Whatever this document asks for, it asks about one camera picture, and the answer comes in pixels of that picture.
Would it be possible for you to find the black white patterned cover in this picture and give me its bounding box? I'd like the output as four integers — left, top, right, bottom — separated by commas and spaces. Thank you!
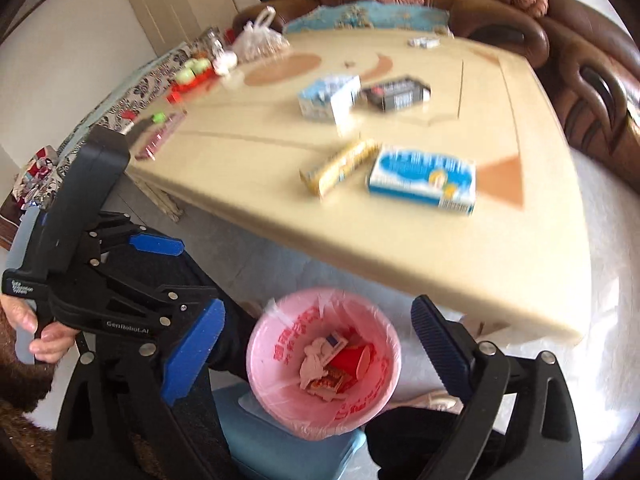
57, 42, 196, 161

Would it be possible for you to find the person's left forearm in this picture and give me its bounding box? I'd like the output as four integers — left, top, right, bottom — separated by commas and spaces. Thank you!
0, 312, 57, 480

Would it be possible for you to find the clear plastic bag of nuts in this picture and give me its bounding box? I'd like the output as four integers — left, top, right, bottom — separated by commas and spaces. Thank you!
231, 6, 291, 63

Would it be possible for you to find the person's left hand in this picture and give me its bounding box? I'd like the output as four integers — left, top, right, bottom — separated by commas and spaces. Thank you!
0, 292, 76, 363

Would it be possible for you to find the pink trash bin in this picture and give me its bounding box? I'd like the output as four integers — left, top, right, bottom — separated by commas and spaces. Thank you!
246, 287, 402, 442

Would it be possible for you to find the red paper cup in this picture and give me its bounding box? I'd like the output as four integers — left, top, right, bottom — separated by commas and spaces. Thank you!
330, 342, 376, 381

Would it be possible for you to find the white tissue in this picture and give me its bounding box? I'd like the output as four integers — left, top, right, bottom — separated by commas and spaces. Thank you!
299, 337, 333, 391

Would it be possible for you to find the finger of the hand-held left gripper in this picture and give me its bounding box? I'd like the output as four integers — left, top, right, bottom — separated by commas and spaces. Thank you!
47, 260, 221, 342
82, 211, 186, 267

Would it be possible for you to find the red fruit tray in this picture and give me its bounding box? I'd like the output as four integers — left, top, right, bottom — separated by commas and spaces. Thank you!
167, 67, 216, 103

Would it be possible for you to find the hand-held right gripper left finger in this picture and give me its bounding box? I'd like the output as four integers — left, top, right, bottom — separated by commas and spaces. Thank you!
52, 297, 227, 480

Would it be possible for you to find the red white patterned cloth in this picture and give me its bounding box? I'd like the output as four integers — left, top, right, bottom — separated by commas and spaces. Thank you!
12, 145, 61, 201

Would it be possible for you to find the blue white medicine box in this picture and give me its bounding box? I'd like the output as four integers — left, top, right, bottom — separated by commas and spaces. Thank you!
367, 145, 477, 217

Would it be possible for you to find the blue white carton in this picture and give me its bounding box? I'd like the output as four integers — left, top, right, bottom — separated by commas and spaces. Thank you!
298, 74, 362, 126

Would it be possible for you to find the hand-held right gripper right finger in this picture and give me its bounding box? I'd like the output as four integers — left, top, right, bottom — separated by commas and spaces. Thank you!
411, 295, 583, 480

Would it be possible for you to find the beige wooden table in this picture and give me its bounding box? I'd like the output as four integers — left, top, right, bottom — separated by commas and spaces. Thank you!
122, 27, 586, 346

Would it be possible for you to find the yellow long box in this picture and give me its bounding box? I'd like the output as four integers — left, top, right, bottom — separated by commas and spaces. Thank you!
299, 137, 382, 197

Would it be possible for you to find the black cloth piece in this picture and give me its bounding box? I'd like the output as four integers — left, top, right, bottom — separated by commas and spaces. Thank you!
120, 117, 156, 138

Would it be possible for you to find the blue floral blanket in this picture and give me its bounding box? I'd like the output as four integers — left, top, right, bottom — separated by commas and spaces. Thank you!
282, 2, 453, 38

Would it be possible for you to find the blue stool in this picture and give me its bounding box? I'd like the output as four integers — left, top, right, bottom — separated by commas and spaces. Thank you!
212, 382, 368, 480

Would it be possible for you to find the small white bundle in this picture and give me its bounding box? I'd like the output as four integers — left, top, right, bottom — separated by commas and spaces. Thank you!
212, 52, 238, 76

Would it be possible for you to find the glass jar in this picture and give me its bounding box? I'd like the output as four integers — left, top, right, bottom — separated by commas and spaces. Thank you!
200, 27, 226, 58

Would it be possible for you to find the brown leather armchair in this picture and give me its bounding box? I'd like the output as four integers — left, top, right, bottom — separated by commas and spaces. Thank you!
537, 0, 640, 181

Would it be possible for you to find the beige wooden cabinet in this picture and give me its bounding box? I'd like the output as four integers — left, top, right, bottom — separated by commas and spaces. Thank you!
124, 0, 238, 58

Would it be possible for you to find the dark flat box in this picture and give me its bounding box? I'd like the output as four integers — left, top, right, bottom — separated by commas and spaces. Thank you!
360, 76, 432, 112

